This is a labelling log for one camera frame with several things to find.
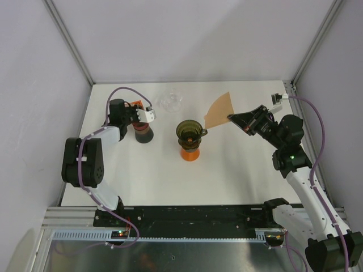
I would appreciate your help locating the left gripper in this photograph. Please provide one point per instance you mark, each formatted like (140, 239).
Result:
(133, 108)

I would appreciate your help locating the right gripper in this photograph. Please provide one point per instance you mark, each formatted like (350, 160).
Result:
(245, 120)

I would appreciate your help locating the orange coffee filter box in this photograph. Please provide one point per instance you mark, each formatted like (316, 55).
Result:
(137, 103)

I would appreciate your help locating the brown paper coffee filter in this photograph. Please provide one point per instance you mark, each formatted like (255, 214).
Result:
(219, 111)

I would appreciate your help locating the dark green dripper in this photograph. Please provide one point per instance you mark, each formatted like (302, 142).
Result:
(189, 134)

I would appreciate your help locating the orange glass carafe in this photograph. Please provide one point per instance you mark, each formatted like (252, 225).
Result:
(190, 155)

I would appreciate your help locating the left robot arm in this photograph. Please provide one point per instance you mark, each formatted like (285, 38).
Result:
(83, 162)

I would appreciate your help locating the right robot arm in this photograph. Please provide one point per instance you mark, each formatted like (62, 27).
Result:
(328, 241)

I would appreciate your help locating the clear glass dripper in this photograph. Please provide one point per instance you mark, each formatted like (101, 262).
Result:
(170, 100)

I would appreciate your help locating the black red carafe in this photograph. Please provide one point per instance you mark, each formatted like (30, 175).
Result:
(143, 132)

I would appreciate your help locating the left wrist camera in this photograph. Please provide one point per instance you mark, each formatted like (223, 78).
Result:
(145, 116)

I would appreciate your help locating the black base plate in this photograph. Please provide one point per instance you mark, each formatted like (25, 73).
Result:
(200, 220)

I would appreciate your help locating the grey cable duct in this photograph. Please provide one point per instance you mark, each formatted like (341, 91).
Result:
(258, 235)

